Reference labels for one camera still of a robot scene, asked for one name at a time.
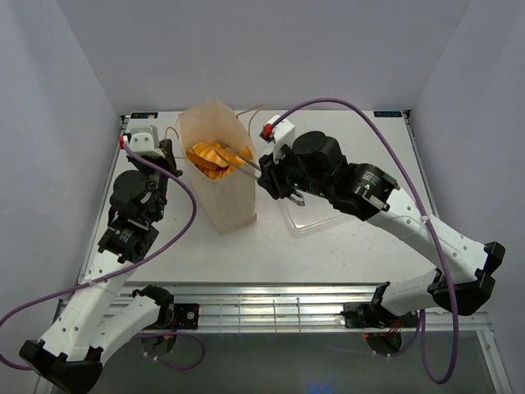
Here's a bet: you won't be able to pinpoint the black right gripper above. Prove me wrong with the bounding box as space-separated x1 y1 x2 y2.
256 140 330 200

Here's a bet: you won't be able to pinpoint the orange twisted ring bread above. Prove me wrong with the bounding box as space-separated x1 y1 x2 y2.
221 144 252 167

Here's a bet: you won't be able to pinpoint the metal tongs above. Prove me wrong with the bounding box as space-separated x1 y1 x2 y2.
211 141 307 207

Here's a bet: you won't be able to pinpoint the white paper bag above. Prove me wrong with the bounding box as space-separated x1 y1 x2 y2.
175 100 257 235

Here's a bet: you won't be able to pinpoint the small croissant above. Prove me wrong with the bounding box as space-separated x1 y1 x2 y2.
192 142 229 167

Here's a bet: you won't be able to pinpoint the ridged orange roll bread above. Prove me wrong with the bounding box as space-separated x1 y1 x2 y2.
186 149 235 180

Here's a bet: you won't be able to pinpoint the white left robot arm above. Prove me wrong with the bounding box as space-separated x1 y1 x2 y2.
20 158 182 393

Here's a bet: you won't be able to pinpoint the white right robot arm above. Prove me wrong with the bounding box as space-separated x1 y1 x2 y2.
258 131 505 327

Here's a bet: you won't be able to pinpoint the clear plastic tray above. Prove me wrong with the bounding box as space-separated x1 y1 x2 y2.
277 197 352 238

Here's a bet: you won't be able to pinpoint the left blue table label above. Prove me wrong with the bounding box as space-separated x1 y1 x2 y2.
130 112 158 119

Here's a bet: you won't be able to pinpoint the blue table label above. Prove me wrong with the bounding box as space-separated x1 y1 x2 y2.
373 111 403 118
130 112 158 119

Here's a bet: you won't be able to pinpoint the right blue table label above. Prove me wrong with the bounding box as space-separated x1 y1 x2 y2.
373 111 403 118

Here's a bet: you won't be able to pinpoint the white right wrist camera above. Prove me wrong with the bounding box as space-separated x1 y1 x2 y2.
259 115 295 164

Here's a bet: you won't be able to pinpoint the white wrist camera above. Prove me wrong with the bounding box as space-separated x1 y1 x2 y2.
119 126 165 158
259 115 295 164

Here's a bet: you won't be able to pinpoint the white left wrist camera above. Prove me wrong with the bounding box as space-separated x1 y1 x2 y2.
119 126 165 158

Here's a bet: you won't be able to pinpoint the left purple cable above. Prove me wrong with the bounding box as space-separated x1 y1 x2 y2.
0 145 206 373

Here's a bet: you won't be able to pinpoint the purple cable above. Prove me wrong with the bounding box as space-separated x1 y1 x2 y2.
0 145 206 373
278 97 460 385

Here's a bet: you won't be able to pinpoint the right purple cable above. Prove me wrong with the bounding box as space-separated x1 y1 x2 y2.
278 97 460 385

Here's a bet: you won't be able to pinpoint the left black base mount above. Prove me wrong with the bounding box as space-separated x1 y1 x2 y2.
132 285 199 331

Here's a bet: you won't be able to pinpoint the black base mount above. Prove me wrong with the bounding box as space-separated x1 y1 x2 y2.
132 285 199 331
340 302 419 329

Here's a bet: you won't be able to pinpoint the aluminium frame rail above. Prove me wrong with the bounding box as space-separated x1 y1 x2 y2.
51 282 493 333

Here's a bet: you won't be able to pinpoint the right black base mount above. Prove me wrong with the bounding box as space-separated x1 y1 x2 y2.
340 302 419 329

